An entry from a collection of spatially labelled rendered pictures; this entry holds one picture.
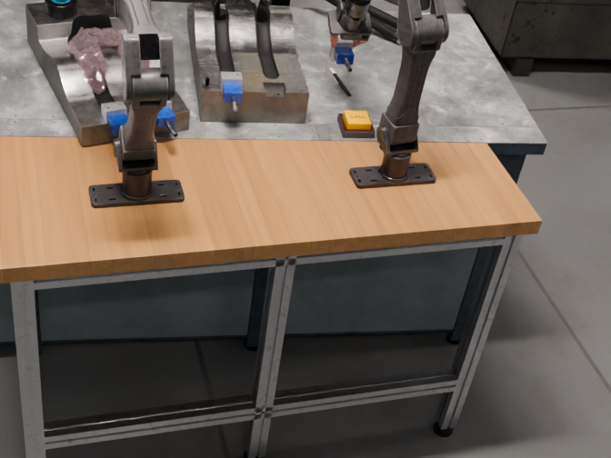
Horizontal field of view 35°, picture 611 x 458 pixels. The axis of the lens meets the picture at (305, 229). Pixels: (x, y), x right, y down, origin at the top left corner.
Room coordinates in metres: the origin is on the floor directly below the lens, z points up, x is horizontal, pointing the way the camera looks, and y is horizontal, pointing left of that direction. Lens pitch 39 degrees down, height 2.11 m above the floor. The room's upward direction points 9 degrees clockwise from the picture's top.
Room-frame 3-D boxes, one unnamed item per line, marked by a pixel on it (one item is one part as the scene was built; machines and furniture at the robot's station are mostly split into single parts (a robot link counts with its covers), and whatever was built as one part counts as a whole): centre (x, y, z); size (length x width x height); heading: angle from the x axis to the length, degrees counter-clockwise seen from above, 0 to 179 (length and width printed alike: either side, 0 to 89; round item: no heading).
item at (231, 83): (1.96, 0.22, 0.89); 0.13 x 0.05 x 0.05; 15
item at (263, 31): (2.22, 0.24, 0.92); 0.35 x 0.16 x 0.09; 15
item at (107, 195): (1.64, 0.37, 0.84); 0.20 x 0.07 x 0.08; 112
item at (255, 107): (2.24, 0.23, 0.87); 0.50 x 0.26 x 0.14; 15
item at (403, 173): (1.87, -0.18, 0.84); 0.20 x 0.07 x 0.08; 112
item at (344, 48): (2.16, -0.03, 0.93); 0.13 x 0.05 x 0.05; 15
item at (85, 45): (2.07, 0.55, 0.90); 0.26 x 0.18 x 0.08; 32
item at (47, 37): (2.06, 0.56, 0.86); 0.50 x 0.26 x 0.11; 32
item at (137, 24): (1.65, 0.38, 1.17); 0.30 x 0.09 x 0.12; 22
